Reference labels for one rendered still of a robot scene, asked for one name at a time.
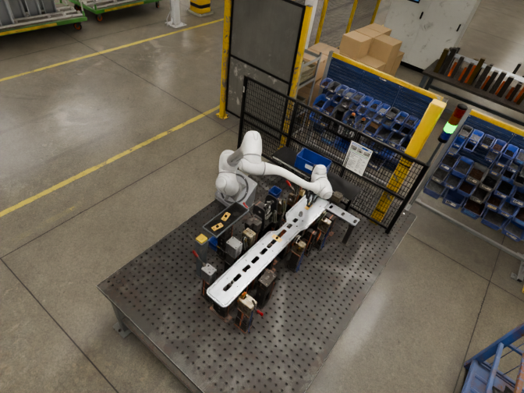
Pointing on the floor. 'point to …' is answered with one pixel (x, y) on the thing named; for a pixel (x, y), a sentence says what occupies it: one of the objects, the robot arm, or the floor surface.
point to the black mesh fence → (324, 152)
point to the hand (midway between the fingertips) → (309, 203)
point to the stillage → (483, 369)
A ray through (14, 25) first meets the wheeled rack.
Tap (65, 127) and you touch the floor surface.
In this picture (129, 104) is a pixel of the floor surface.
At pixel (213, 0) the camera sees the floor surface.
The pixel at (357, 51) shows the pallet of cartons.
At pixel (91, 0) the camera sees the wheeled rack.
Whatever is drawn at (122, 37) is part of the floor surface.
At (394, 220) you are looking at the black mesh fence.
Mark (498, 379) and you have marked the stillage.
